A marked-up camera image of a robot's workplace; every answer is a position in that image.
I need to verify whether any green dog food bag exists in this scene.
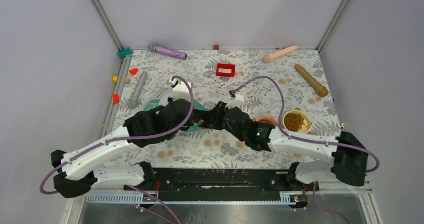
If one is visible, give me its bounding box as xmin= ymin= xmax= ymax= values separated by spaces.
xmin=141 ymin=86 xmax=210 ymax=132

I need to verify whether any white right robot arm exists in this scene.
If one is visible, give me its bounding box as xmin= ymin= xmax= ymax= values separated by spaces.
xmin=193 ymin=101 xmax=369 ymax=190

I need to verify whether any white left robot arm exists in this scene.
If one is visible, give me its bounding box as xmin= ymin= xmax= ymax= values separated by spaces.
xmin=39 ymin=76 xmax=194 ymax=198

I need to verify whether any pink pet bowl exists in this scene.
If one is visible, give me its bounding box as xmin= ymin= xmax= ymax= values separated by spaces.
xmin=256 ymin=116 xmax=278 ymax=126

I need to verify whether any yellow pet bowl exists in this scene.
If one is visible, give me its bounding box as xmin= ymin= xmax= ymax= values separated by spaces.
xmin=281 ymin=109 xmax=313 ymax=134

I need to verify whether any brown kibble in pink bowl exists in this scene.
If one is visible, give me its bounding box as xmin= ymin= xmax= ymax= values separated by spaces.
xmin=257 ymin=118 xmax=274 ymax=125

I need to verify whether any red square toy block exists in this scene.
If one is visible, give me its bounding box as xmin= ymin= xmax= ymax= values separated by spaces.
xmin=215 ymin=63 xmax=236 ymax=77

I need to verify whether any floral table mat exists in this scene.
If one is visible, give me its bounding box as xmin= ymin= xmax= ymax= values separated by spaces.
xmin=108 ymin=49 xmax=341 ymax=169

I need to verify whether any brown kibble in yellow bowl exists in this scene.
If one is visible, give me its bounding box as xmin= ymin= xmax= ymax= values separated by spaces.
xmin=283 ymin=113 xmax=307 ymax=132

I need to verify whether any pink toy stick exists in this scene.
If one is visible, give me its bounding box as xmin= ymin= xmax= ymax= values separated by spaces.
xmin=262 ymin=45 xmax=298 ymax=63

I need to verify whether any grey cylinder tool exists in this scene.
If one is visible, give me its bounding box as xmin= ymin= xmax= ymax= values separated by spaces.
xmin=126 ymin=71 xmax=148 ymax=110

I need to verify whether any purple glitter microphone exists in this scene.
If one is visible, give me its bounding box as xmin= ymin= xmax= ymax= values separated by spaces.
xmin=148 ymin=43 xmax=187 ymax=60

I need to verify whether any beige toy block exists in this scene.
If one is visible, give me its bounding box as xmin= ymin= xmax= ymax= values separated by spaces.
xmin=124 ymin=77 xmax=131 ymax=84

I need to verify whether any brown wooden rolling pin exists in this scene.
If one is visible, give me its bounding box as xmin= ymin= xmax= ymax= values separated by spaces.
xmin=294 ymin=64 xmax=329 ymax=97

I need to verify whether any orange toy block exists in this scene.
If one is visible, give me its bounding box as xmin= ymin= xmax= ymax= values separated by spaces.
xmin=112 ymin=93 xmax=120 ymax=104

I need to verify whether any teal clip in corner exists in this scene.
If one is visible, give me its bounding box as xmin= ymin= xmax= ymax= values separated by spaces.
xmin=117 ymin=47 xmax=132 ymax=58

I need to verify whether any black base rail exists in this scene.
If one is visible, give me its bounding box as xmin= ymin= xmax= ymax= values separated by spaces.
xmin=136 ymin=168 xmax=314 ymax=202

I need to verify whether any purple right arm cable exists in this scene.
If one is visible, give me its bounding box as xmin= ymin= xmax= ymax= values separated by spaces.
xmin=229 ymin=75 xmax=381 ymax=224

